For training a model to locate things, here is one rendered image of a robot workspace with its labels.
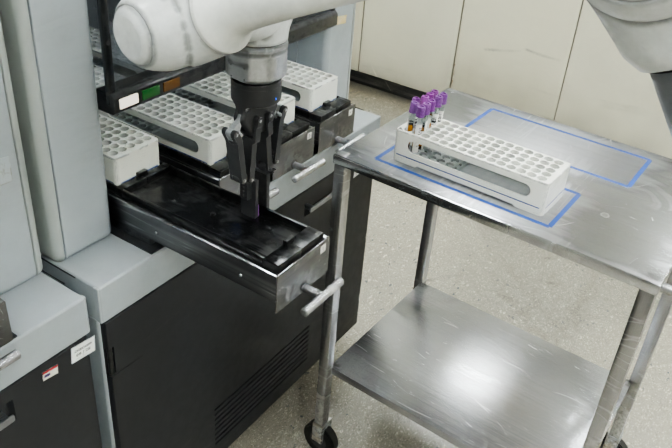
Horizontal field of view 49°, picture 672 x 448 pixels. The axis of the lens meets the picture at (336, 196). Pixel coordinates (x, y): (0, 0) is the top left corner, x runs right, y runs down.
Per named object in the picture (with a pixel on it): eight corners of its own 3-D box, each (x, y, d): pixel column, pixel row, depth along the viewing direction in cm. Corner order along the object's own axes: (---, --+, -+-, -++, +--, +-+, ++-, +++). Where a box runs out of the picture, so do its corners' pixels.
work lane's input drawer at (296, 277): (-8, 168, 140) (-16, 125, 135) (53, 143, 150) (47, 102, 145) (299, 328, 107) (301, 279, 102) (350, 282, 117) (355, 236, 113)
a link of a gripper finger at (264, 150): (247, 107, 112) (253, 103, 113) (252, 167, 118) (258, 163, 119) (267, 114, 110) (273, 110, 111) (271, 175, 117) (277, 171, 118)
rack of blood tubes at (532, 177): (391, 158, 136) (395, 128, 133) (419, 140, 143) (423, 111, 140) (541, 217, 122) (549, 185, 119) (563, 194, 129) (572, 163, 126)
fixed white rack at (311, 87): (204, 79, 166) (203, 53, 163) (233, 67, 174) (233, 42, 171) (310, 117, 153) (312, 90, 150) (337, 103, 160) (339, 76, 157)
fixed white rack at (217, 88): (154, 99, 155) (153, 72, 152) (188, 86, 163) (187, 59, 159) (264, 142, 142) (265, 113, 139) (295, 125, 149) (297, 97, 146)
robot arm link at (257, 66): (210, 37, 103) (211, 77, 106) (261, 53, 99) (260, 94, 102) (252, 22, 110) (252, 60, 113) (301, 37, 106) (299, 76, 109)
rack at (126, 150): (7, 138, 136) (1, 107, 133) (52, 121, 143) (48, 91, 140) (118, 192, 123) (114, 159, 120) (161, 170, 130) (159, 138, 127)
